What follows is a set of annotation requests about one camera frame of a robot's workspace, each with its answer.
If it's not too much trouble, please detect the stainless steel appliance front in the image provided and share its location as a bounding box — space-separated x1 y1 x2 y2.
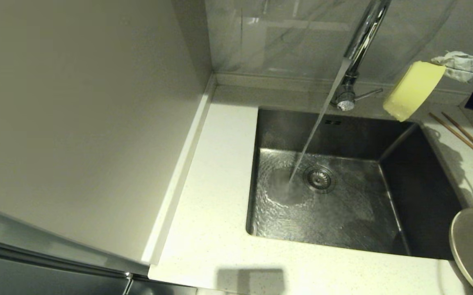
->
0 234 198 295

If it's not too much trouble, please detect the yellow plastic bowl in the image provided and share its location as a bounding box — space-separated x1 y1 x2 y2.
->
383 61 446 123

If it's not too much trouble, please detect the chrome kitchen faucet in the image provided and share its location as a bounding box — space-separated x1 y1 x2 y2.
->
330 0 392 112

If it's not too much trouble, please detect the grey cabinet side panel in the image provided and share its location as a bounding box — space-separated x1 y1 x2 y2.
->
0 0 213 275

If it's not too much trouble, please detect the chrome faucet lever handle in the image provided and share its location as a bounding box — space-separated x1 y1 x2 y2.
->
353 88 384 102

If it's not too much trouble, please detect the stainless steel sink basin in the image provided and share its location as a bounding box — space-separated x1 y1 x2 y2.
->
246 107 468 260

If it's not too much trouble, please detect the round metal drain strainer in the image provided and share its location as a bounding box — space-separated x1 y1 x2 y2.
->
303 165 337 194

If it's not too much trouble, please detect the wooden chopstick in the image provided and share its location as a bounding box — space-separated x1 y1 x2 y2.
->
441 111 473 163
428 113 473 171

